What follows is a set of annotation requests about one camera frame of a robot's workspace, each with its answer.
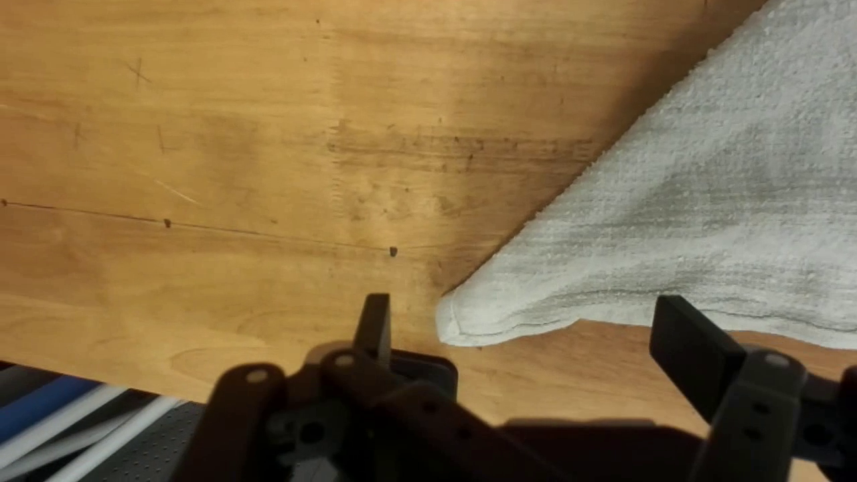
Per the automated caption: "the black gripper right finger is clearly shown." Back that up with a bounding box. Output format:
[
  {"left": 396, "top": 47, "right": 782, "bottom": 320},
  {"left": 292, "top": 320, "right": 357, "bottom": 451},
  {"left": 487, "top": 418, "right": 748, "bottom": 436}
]
[{"left": 647, "top": 295, "right": 857, "bottom": 482}]

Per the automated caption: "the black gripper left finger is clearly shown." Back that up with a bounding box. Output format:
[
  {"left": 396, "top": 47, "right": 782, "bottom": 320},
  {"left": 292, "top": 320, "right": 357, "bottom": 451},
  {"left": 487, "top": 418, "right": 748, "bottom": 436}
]
[{"left": 168, "top": 293, "right": 574, "bottom": 482}]

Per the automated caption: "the white cloth towel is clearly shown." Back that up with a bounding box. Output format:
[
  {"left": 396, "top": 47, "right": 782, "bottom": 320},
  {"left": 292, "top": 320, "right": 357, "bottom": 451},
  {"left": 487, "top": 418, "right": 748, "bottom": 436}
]
[{"left": 434, "top": 0, "right": 857, "bottom": 355}]

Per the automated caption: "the long white tube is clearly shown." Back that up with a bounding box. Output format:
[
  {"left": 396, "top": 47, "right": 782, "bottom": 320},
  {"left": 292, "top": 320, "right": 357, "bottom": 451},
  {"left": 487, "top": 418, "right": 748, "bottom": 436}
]
[
  {"left": 47, "top": 398, "right": 189, "bottom": 482},
  {"left": 0, "top": 383, "right": 128, "bottom": 471}
]

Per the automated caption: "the blue board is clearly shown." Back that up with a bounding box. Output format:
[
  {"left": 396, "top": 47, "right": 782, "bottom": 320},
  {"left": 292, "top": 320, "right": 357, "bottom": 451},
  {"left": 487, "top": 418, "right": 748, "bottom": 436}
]
[{"left": 0, "top": 372, "right": 102, "bottom": 446}]

